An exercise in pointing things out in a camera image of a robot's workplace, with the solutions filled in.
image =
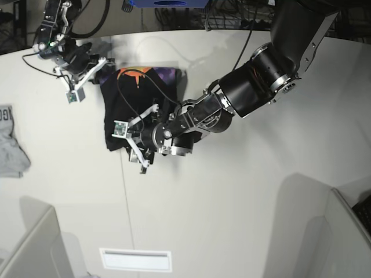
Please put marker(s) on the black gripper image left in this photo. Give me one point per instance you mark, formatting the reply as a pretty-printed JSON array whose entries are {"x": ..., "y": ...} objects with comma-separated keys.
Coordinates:
[{"x": 73, "y": 62}]

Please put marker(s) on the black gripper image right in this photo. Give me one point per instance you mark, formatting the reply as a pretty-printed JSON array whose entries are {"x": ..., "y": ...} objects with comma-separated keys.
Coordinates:
[{"x": 147, "y": 135}]

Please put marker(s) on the black T-shirt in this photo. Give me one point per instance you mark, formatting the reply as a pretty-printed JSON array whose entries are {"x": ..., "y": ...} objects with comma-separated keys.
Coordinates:
[{"x": 127, "y": 94}]

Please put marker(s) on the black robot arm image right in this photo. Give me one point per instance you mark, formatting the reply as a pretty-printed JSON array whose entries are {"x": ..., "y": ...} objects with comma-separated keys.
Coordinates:
[{"x": 297, "y": 29}]

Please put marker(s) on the blue box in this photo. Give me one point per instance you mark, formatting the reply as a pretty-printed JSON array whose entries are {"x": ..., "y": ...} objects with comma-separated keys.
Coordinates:
[{"x": 169, "y": 3}]

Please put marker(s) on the grey folded garment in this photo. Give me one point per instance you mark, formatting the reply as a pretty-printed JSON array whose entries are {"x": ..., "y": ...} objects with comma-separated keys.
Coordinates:
[{"x": 14, "y": 161}]

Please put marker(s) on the white left partition panel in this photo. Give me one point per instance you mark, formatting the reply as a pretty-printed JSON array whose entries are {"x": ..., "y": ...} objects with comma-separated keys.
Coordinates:
[{"x": 40, "y": 252}]

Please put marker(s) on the white partition panel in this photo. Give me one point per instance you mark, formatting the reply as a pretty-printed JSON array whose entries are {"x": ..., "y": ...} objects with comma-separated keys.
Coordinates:
[
  {"x": 40, "y": 252},
  {"x": 335, "y": 244}
]

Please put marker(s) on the white right partition panel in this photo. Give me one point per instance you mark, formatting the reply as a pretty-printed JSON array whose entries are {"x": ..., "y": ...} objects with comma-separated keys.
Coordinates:
[{"x": 335, "y": 244}]

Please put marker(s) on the black keyboard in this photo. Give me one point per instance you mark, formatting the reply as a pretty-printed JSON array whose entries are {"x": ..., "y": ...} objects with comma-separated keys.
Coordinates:
[{"x": 363, "y": 213}]

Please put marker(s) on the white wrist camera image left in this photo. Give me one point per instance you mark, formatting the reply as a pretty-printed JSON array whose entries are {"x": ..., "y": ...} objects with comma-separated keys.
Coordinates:
[{"x": 75, "y": 92}]

